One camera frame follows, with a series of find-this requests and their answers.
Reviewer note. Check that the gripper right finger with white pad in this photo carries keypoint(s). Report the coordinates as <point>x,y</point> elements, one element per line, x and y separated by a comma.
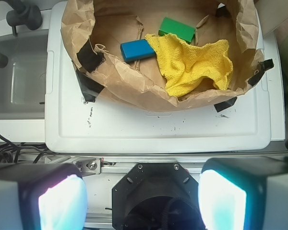
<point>244,193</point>

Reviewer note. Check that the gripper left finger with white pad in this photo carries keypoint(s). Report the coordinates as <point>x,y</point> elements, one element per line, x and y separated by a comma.
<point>42,197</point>

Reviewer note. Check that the blue rectangular block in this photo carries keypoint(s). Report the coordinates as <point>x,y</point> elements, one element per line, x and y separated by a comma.
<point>136,50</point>

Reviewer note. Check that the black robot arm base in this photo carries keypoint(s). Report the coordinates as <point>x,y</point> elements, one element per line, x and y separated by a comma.
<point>156,196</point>

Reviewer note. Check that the green rectangular block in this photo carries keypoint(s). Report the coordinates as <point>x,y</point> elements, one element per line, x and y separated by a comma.
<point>182,31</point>

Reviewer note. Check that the black tape piece lower right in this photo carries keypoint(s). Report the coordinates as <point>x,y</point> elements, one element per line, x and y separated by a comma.
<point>225,105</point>

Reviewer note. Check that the black tape piece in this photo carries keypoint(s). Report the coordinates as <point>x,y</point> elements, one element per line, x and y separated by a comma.
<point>90,61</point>
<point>225,105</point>
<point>262,68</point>

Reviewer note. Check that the white plastic tray lid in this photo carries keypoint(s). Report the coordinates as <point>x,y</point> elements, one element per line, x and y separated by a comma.
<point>73,125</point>

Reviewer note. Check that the black tape piece left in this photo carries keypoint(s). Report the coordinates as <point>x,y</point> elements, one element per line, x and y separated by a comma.
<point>90,61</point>

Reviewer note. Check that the yellow microfiber cloth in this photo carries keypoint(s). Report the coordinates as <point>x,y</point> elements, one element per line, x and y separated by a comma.
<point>184,66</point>

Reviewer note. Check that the crumpled brown paper bag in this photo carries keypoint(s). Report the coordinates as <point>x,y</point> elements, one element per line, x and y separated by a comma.
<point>109,23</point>

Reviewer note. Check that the black toy faucet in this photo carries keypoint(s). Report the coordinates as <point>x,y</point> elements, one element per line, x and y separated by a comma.
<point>21,14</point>

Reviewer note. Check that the aluminium frame rail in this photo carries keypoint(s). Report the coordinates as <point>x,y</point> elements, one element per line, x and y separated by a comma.
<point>122,164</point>

